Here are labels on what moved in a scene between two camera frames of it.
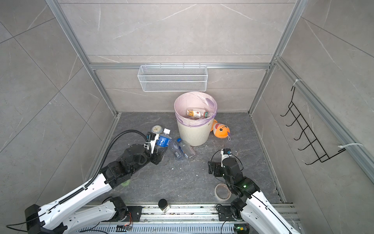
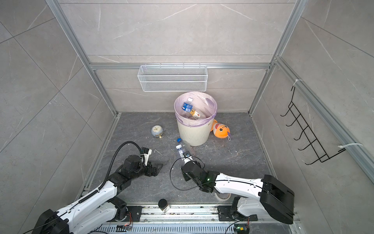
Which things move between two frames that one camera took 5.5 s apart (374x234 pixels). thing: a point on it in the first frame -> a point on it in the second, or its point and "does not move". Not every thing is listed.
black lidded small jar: (163, 205) does not move
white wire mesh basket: (173, 78) does not move
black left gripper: (158, 155) -> (151, 172)
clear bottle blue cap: (176, 144) -> (180, 150)
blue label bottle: (164, 139) -> (188, 106)
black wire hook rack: (323, 156) does not move
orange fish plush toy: (220, 130) does not move
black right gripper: (212, 167) -> (186, 176)
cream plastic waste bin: (196, 136) does not move
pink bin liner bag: (194, 101) does not move
